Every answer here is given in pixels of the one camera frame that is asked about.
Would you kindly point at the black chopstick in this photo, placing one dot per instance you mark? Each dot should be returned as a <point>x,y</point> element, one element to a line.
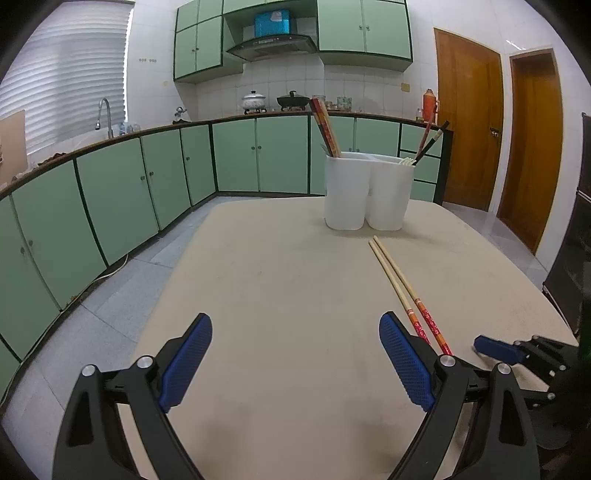
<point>315,109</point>
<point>429,145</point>

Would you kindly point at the wooden door with handle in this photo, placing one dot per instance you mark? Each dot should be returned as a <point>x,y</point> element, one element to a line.
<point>471,94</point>

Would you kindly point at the plain bamboo chopstick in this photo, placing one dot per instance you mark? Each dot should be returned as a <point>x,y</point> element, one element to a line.
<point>336,151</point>

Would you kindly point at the white fork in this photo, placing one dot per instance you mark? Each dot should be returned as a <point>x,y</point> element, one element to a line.
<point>408,161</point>

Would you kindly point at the bamboo chopstick dark red end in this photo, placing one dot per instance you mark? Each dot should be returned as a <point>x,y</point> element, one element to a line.
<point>424,136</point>

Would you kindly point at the bamboo chopstick red floral end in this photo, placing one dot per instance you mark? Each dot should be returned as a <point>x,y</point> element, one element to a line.
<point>325,126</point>

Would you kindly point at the white two-compartment utensil holder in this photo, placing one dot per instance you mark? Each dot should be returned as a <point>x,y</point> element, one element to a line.
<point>366,189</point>

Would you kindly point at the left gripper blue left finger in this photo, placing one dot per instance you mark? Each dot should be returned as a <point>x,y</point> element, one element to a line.
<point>91,442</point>

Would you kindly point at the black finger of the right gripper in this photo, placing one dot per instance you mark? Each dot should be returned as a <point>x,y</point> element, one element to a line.
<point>537,400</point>

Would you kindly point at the beige table mat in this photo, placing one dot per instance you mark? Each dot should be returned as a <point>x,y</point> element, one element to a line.
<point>296,383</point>

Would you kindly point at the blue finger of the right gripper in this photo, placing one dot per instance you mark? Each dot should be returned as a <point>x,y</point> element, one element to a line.
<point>538,352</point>

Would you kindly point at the black range hood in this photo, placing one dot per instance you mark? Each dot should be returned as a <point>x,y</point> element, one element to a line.
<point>266,47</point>

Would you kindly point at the orange thermos flask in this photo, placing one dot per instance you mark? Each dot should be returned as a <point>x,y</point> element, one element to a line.
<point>430,106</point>

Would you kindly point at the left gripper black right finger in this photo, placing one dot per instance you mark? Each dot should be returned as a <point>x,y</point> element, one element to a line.
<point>500,443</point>

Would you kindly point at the bamboo chopstick orange floral end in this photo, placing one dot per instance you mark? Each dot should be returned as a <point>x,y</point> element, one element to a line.
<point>398,290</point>

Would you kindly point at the white window blinds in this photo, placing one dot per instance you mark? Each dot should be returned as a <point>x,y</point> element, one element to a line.
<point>75,58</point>

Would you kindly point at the black wok with lid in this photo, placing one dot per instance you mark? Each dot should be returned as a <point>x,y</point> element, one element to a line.
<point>293,102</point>

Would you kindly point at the white cooking pot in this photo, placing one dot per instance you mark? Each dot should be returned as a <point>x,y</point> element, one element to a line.
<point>253,103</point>

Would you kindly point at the green lower kitchen cabinets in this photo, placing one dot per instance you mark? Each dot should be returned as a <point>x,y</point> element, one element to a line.
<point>69,220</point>

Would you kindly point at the blue box above hood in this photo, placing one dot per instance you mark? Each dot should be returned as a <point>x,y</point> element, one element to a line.
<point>276,22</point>

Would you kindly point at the green upper kitchen cabinets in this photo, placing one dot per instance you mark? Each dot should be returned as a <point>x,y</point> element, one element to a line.
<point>358,33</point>

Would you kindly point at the cardboard box with label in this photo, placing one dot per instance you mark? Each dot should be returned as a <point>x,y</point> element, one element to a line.
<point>13,147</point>

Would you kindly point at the green kitchen cabinets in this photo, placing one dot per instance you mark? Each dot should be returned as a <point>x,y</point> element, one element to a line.
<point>358,33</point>
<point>69,220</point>

